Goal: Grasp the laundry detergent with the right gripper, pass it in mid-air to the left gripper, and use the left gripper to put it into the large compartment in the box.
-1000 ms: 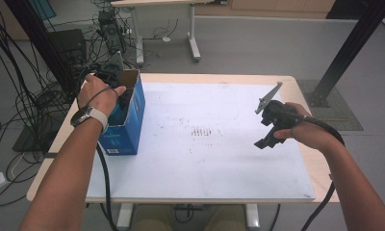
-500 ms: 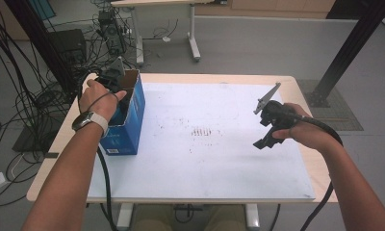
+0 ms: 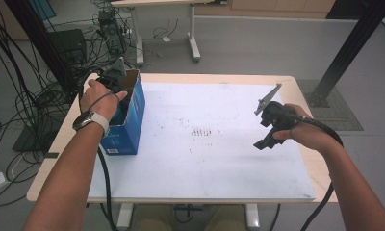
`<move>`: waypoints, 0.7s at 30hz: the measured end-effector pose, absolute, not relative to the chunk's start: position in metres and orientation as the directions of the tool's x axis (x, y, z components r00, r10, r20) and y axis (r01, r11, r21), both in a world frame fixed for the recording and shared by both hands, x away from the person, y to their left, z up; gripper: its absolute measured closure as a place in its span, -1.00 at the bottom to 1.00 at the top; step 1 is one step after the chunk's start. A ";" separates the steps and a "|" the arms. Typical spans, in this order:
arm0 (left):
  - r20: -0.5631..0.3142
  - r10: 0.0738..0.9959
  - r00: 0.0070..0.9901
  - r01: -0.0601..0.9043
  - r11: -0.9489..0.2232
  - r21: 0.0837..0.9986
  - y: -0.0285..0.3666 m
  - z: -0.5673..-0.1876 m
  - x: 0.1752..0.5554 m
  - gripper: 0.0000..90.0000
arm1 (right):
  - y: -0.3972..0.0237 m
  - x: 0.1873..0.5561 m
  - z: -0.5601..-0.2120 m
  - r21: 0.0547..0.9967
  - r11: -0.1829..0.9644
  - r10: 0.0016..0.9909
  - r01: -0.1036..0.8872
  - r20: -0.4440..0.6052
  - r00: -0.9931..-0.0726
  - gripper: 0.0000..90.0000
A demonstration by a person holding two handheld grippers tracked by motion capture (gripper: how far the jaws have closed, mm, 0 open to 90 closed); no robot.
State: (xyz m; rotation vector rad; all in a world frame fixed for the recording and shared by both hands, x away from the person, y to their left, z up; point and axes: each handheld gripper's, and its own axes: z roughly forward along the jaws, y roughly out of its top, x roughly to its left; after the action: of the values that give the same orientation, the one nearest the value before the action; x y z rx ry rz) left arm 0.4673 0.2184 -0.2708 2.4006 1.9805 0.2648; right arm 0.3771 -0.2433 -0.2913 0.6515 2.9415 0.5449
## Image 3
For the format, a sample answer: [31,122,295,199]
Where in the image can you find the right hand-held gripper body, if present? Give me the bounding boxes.
[253,83,302,139]

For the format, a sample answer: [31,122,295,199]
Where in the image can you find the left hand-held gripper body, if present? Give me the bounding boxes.
[95,57,128,94]

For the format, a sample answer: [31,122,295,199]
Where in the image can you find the blue cardboard box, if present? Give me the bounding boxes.
[98,68,146,156]

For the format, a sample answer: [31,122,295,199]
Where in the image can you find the person's left hand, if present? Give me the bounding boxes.
[79,78,129,122]

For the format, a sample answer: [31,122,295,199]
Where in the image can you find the person's right hand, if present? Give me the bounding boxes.
[271,103,338,154]

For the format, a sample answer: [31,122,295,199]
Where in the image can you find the white band wristwatch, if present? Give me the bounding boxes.
[72,110,111,138]

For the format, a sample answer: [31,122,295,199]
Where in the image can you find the black equipment box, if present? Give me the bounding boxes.
[48,28,88,65]

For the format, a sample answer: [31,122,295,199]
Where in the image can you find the white desk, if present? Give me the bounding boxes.
[110,0,228,65]

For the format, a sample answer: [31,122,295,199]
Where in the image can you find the grey floor mat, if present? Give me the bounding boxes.
[295,79,364,132]

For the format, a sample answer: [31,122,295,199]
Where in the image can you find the white table mat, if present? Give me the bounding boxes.
[88,82,316,203]

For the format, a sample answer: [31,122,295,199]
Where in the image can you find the wooden table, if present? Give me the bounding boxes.
[26,72,339,231]

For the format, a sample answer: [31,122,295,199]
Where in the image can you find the teal panel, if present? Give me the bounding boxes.
[28,0,58,21]

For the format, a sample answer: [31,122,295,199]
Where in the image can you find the dark floor board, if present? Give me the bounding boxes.
[12,107,64,153]

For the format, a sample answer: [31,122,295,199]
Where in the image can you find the wooden cabinets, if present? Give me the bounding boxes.
[194,0,338,19]

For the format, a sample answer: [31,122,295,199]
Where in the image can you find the right hand-held gripper cable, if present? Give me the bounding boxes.
[295,115,345,231]

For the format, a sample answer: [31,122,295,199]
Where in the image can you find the hand-held gripper cable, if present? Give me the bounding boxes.
[79,70,119,231]
[295,115,345,231]

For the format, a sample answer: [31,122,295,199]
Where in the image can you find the tangle of black cables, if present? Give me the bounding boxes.
[0,0,102,208]

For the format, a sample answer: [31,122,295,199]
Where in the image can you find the black metal frame post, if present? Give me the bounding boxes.
[3,0,81,97]
[304,0,385,109]

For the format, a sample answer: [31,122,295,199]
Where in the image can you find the thin black cable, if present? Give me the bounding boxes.
[269,203,282,231]

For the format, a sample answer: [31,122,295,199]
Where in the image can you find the left hand-held gripper cable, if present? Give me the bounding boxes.
[79,70,119,231]

